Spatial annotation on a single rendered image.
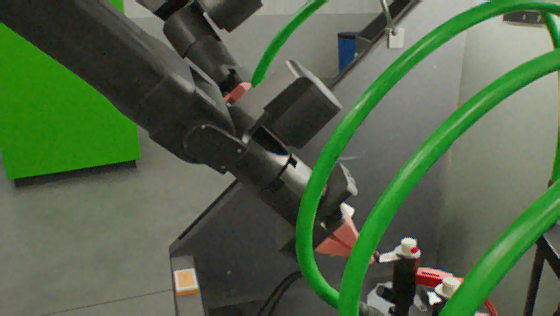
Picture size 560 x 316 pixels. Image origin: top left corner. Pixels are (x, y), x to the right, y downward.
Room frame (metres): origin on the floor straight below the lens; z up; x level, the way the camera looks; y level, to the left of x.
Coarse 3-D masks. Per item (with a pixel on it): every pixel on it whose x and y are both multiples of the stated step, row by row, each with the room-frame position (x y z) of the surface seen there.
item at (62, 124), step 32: (0, 32) 3.14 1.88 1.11; (0, 64) 3.12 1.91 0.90; (32, 64) 3.21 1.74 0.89; (0, 96) 3.10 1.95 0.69; (32, 96) 3.19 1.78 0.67; (64, 96) 3.29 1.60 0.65; (96, 96) 3.39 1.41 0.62; (0, 128) 3.08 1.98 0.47; (32, 128) 3.17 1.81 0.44; (64, 128) 3.27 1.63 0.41; (96, 128) 3.37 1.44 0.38; (128, 128) 3.48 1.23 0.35; (32, 160) 3.15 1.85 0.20; (64, 160) 3.25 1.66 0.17; (96, 160) 3.36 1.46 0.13; (128, 160) 3.46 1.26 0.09
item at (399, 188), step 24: (528, 72) 0.29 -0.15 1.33; (552, 72) 0.30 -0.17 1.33; (480, 96) 0.29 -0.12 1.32; (504, 96) 0.29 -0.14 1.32; (456, 120) 0.28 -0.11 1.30; (432, 144) 0.28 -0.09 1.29; (408, 168) 0.27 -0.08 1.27; (384, 192) 0.27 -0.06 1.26; (408, 192) 0.27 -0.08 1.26; (384, 216) 0.26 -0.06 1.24; (360, 240) 0.27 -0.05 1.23; (360, 264) 0.26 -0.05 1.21; (360, 288) 0.26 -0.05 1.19
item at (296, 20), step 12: (312, 0) 0.54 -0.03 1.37; (324, 0) 0.54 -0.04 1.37; (300, 12) 0.55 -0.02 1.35; (312, 12) 0.55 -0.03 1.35; (540, 12) 0.52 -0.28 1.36; (288, 24) 0.55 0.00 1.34; (300, 24) 0.55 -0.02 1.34; (552, 24) 0.52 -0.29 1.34; (276, 36) 0.55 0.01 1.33; (288, 36) 0.55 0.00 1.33; (552, 36) 0.52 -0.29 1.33; (276, 48) 0.55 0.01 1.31; (264, 60) 0.55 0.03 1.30; (264, 72) 0.55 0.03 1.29; (252, 84) 0.55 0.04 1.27; (552, 168) 0.52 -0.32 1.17; (552, 180) 0.52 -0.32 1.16
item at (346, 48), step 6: (342, 36) 6.60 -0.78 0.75; (348, 36) 6.52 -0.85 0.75; (354, 36) 6.48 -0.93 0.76; (342, 42) 6.61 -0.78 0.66; (348, 42) 6.54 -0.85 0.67; (354, 42) 6.50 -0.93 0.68; (342, 48) 6.62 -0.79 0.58; (348, 48) 6.54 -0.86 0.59; (354, 48) 6.50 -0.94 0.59; (342, 54) 6.62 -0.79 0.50; (348, 54) 6.54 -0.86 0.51; (354, 54) 6.51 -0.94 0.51; (342, 60) 6.63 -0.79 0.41; (348, 60) 6.55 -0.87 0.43; (342, 66) 6.63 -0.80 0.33
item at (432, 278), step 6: (420, 270) 0.46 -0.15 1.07; (426, 270) 0.45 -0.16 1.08; (432, 270) 0.45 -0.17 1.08; (420, 276) 0.45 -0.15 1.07; (426, 276) 0.45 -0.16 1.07; (432, 276) 0.45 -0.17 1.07; (438, 276) 0.44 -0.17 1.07; (444, 276) 0.44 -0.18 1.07; (450, 276) 0.44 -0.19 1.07; (420, 282) 0.45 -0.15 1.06; (426, 282) 0.45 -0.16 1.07; (432, 282) 0.44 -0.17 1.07; (438, 282) 0.44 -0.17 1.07
